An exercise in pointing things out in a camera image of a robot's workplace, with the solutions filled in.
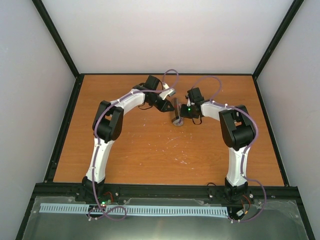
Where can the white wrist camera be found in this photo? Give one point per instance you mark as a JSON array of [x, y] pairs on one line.
[[167, 91], [190, 103]]

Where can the black frame post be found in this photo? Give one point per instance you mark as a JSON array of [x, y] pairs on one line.
[[47, 20], [285, 23]]

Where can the plaid glasses case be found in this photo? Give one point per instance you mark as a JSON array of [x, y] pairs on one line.
[[176, 114]]

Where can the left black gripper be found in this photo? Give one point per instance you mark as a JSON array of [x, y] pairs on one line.
[[163, 109]]

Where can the metal front plate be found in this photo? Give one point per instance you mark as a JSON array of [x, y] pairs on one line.
[[273, 220]]

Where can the left black frame post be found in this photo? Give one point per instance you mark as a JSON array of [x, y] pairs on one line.
[[47, 20]]

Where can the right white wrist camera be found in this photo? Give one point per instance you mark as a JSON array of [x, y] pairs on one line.
[[190, 103]]

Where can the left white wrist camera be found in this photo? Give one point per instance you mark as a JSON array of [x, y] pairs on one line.
[[167, 91]]

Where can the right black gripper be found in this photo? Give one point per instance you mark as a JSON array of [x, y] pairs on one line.
[[183, 113]]

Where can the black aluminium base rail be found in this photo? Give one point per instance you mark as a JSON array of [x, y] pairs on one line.
[[207, 193]]

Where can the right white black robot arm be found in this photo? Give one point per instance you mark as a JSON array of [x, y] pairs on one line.
[[239, 132]]

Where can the right black frame post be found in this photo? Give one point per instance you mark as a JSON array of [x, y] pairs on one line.
[[285, 23]]

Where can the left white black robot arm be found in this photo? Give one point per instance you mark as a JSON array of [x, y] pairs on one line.
[[108, 123]]

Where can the pink transparent sunglasses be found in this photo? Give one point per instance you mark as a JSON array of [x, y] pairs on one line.
[[178, 122]]

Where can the light blue slotted cable duct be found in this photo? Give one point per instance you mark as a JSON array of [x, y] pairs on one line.
[[137, 210]]

